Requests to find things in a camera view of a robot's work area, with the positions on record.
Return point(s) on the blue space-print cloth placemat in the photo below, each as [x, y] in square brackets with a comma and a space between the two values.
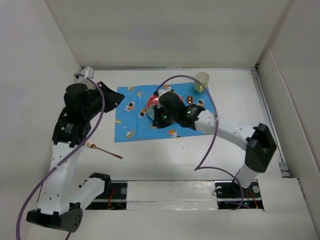
[132, 123]

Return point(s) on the pale yellow paper cup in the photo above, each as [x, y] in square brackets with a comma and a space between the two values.
[202, 81]

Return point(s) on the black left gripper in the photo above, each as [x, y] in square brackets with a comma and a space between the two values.
[111, 98]

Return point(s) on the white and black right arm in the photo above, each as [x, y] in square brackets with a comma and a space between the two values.
[257, 141]

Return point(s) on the red and teal floral plate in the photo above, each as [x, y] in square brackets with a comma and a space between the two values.
[153, 100]

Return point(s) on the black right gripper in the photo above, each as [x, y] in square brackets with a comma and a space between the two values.
[158, 121]

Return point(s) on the copper fork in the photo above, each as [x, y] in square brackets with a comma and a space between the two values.
[93, 146]

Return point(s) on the copper spoon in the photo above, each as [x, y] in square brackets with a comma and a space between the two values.
[190, 100]

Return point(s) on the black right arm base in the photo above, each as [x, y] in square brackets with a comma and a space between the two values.
[229, 197]

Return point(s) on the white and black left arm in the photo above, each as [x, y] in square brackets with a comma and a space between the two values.
[59, 208]

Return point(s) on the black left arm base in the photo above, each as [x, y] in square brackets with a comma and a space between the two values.
[115, 199]

